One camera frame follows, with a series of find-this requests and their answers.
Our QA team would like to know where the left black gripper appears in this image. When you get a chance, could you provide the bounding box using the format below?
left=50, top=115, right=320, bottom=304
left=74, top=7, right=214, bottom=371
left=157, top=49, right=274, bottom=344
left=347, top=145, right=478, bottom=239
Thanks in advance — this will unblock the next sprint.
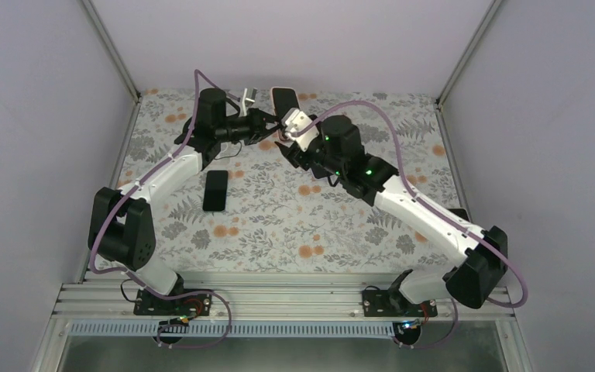
left=215, top=108, right=283, bottom=145

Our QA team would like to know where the black phone from pink case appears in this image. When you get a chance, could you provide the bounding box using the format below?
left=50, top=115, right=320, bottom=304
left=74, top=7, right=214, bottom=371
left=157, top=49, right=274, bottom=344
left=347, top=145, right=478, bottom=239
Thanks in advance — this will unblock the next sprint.
left=270, top=87, right=299, bottom=119

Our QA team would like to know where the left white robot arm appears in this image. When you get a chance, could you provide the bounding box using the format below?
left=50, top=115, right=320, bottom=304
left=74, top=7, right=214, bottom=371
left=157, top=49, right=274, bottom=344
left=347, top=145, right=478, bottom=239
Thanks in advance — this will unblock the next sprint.
left=88, top=88, right=279, bottom=314

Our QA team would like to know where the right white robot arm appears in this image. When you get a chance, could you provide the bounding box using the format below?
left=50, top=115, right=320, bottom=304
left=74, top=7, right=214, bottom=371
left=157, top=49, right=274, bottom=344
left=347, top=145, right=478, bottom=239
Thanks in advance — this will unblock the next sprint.
left=279, top=108, right=507, bottom=315

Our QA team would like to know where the floral table mat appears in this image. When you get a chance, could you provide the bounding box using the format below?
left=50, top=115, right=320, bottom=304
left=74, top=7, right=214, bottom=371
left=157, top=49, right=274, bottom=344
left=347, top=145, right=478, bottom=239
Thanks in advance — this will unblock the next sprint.
left=95, top=88, right=458, bottom=274

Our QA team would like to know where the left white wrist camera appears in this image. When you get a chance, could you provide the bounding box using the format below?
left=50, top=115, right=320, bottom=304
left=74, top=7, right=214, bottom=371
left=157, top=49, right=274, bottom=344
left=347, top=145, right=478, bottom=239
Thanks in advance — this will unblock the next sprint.
left=239, top=88, right=257, bottom=117

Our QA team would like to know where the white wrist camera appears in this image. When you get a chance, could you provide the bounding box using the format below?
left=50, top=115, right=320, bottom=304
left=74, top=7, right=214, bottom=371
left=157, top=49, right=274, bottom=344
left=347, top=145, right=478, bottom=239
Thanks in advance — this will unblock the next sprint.
left=280, top=108, right=320, bottom=153
left=239, top=88, right=257, bottom=117

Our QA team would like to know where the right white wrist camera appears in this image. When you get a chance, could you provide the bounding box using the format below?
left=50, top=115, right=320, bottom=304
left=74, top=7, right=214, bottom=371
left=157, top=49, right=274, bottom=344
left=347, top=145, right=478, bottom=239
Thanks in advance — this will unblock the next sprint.
left=280, top=108, right=320, bottom=153

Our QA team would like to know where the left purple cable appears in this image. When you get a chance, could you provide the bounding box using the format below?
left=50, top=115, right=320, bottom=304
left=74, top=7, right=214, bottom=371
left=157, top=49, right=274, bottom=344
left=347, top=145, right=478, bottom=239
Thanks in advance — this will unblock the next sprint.
left=88, top=68, right=242, bottom=351

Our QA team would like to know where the purple cable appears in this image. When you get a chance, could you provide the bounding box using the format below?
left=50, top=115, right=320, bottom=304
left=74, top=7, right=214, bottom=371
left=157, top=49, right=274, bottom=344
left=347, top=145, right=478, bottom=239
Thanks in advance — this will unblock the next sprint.
left=88, top=68, right=242, bottom=351
left=283, top=100, right=529, bottom=352

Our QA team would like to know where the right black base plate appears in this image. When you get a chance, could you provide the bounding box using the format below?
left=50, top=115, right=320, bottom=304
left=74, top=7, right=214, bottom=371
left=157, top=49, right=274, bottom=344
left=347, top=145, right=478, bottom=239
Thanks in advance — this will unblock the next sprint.
left=361, top=286, right=438, bottom=318

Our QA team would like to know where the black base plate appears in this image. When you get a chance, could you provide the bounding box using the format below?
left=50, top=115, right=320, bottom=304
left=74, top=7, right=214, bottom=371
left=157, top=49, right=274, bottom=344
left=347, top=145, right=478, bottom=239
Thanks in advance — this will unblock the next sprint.
left=133, top=291, right=212, bottom=318
left=361, top=286, right=438, bottom=318

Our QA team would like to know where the grey slotted cable duct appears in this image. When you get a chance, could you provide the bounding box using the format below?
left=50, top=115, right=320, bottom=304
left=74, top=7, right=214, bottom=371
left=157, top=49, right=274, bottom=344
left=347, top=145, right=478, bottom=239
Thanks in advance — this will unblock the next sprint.
left=67, top=319, right=394, bottom=339

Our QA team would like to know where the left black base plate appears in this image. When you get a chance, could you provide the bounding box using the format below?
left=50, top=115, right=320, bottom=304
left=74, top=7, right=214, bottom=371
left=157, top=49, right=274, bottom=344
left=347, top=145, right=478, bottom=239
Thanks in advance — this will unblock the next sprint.
left=133, top=291, right=212, bottom=318

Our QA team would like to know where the aluminium rail frame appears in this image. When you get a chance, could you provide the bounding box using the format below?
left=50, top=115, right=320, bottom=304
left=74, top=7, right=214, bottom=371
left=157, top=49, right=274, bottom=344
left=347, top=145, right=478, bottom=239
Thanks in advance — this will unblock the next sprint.
left=33, top=272, right=531, bottom=371

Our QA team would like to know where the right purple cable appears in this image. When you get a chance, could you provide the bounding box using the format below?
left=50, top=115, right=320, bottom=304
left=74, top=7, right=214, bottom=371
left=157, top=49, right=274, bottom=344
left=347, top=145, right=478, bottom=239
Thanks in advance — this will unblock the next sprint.
left=283, top=100, right=529, bottom=352

